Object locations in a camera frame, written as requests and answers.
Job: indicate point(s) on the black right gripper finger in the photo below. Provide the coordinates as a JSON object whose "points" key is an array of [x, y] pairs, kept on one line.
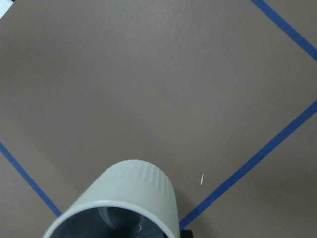
{"points": [[186, 234]]}

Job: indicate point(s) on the white HOME mug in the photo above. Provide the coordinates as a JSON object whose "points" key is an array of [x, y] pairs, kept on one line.
{"points": [[131, 199]]}

